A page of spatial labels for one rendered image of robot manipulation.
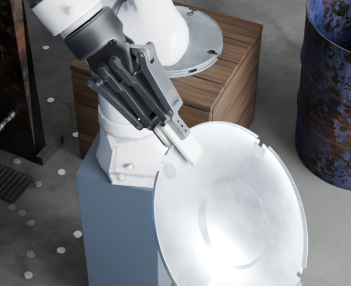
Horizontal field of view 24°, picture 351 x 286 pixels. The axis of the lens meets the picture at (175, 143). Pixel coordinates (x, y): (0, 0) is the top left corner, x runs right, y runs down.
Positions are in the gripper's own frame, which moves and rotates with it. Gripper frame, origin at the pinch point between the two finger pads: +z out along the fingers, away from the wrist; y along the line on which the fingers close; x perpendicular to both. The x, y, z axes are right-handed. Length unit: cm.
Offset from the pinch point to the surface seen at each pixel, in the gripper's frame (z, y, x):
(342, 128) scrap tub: 48, -50, 91
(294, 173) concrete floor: 57, -73, 91
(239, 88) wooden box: 26, -69, 89
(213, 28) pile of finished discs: 9, -69, 95
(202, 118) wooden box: 22, -65, 68
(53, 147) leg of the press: 10, -118, 63
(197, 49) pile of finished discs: 10, -68, 85
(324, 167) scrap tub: 58, -64, 92
